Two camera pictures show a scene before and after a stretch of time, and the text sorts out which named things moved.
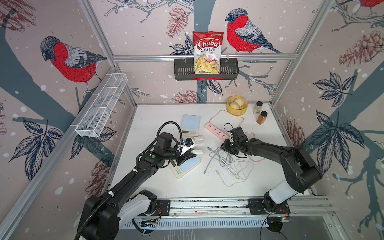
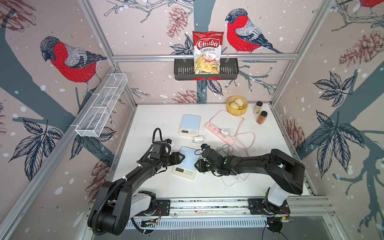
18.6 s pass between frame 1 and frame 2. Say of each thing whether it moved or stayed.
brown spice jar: stayed
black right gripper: moved
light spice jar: stayed
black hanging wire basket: stayed
